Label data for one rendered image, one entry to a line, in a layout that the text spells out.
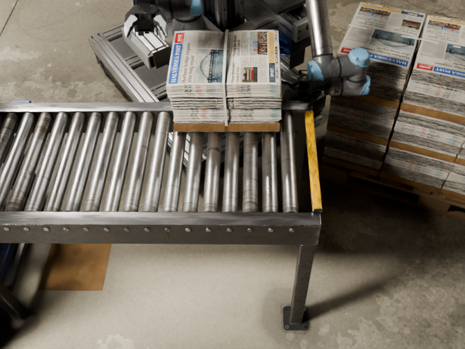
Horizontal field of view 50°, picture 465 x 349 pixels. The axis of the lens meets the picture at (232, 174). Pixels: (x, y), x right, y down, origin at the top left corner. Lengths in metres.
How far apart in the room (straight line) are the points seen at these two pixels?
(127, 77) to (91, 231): 1.46
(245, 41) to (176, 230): 0.70
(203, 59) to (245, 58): 0.14
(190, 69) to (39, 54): 2.13
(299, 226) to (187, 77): 0.60
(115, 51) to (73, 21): 0.82
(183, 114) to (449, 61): 1.05
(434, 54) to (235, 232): 1.09
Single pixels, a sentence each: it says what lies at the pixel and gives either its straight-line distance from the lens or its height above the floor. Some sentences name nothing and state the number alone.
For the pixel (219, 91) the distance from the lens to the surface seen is 1.65.
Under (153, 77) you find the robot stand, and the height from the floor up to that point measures 0.21.
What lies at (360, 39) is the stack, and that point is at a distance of 2.18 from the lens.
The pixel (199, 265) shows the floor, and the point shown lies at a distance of 2.40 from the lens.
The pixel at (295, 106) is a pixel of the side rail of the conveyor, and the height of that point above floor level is 0.80.
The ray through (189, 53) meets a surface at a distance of 1.76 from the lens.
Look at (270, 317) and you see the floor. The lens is 2.29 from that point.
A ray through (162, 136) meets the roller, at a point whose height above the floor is 0.80.
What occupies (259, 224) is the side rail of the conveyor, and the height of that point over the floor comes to 0.80.
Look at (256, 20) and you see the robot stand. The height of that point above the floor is 0.73.
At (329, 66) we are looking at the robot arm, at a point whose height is 0.93.
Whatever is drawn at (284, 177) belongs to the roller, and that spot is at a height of 0.79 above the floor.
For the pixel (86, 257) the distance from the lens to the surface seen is 2.54.
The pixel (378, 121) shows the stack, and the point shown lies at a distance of 2.28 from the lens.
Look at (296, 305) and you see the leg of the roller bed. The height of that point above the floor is 0.19.
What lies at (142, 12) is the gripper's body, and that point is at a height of 1.25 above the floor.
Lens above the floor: 2.12
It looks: 52 degrees down
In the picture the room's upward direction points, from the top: 4 degrees counter-clockwise
